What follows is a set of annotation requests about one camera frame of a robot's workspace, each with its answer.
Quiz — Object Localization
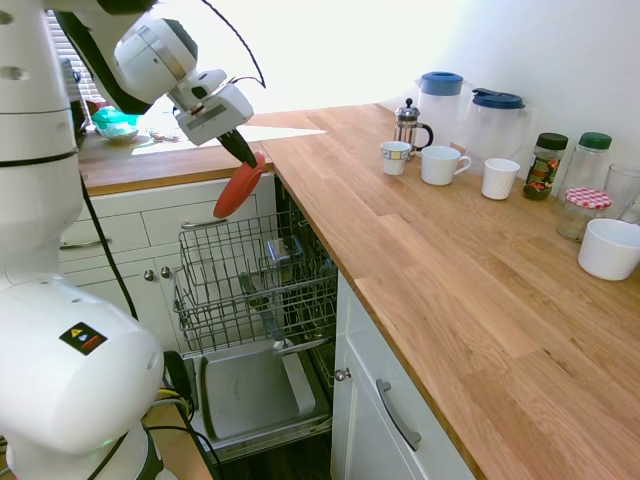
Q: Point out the glass jar red checked lid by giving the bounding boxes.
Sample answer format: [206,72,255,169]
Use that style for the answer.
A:
[555,186,614,243]

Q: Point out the glass french press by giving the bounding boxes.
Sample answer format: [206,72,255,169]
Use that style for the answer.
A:
[393,97,435,161]

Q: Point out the clear pitcher light blue lid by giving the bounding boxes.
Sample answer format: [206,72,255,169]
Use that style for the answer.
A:
[415,70,466,151]

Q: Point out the black table clamp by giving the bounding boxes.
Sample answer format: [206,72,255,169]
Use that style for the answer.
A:
[162,349,194,406]

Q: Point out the dark jar green lid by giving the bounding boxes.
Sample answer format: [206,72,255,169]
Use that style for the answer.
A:
[523,132,570,202]

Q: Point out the red plastic plate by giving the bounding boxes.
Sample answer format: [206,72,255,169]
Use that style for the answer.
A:
[213,151,267,220]

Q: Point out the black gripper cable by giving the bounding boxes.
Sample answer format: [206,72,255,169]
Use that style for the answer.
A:
[199,0,266,90]

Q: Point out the clear bottle green lid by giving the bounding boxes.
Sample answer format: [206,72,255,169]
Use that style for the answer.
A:
[569,131,613,201]

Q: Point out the window blinds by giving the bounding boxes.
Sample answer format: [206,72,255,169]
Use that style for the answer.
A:
[44,9,106,109]

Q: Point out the white ceramic mug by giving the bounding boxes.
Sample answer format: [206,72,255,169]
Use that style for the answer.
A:
[420,145,473,187]

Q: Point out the steel dishwasher door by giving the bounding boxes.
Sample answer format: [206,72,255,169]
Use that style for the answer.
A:
[182,339,334,451]

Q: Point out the clear glass container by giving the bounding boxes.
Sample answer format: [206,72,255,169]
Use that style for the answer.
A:
[266,237,304,264]

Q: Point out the teal bowl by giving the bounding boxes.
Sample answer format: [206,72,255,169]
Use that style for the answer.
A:
[91,107,141,144]

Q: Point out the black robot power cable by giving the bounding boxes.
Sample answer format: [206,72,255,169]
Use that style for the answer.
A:
[79,174,139,321]

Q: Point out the clear pitcher dark blue lid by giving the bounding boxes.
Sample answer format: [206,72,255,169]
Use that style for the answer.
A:
[464,88,531,176]

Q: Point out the white plastic cup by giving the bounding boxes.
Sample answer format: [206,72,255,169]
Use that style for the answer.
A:
[481,157,522,201]

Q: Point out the white ceramic bowl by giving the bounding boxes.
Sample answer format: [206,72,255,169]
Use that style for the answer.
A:
[577,218,640,281]

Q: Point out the clear drinking glass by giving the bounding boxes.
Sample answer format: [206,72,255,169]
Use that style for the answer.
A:
[607,163,640,224]

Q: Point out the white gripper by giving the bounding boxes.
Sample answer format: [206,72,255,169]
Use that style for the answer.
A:
[172,69,259,170]

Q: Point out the small patterned paper cup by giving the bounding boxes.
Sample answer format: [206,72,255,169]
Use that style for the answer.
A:
[380,140,412,176]

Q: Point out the grey wire dishwasher rack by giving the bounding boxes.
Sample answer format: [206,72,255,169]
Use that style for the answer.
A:
[172,212,339,354]

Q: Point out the yellow cable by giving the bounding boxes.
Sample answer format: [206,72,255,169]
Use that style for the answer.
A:
[157,387,194,416]

